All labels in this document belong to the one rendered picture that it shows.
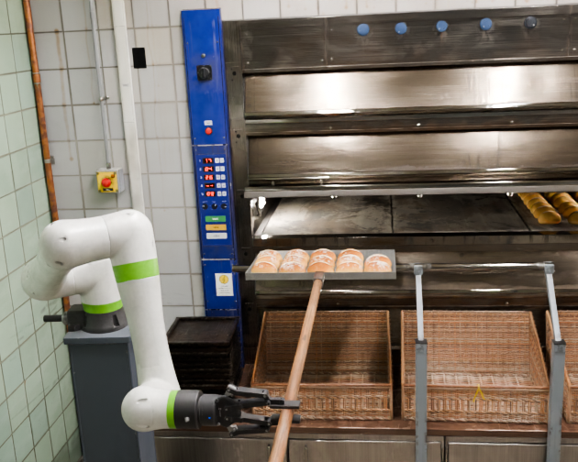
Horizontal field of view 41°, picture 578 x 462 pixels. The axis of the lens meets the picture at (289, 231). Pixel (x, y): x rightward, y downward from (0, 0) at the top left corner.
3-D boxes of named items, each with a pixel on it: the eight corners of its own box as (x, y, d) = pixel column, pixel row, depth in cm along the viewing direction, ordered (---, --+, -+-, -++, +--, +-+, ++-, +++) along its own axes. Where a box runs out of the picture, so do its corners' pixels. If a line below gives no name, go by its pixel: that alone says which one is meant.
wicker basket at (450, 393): (399, 367, 342) (399, 308, 334) (530, 368, 334) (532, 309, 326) (399, 422, 295) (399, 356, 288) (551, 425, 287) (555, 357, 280)
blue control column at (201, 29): (272, 323, 551) (255, 13, 494) (294, 324, 549) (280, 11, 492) (217, 478, 366) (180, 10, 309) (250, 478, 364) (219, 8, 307)
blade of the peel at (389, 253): (395, 279, 276) (395, 271, 275) (245, 280, 282) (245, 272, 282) (394, 249, 310) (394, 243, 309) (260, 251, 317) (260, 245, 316)
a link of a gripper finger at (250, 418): (225, 415, 182) (224, 421, 182) (271, 423, 181) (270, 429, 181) (227, 407, 186) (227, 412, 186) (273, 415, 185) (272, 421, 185)
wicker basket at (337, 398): (265, 367, 348) (262, 309, 341) (391, 367, 342) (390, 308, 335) (250, 420, 301) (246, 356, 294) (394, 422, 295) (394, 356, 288)
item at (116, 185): (103, 190, 337) (100, 167, 334) (125, 189, 336) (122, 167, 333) (96, 193, 330) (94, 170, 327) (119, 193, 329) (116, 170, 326)
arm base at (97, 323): (38, 335, 233) (36, 316, 232) (55, 316, 248) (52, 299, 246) (123, 333, 232) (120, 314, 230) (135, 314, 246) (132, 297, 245)
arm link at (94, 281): (69, 306, 239) (61, 247, 234) (117, 296, 246) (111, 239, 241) (79, 319, 228) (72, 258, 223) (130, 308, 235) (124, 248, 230)
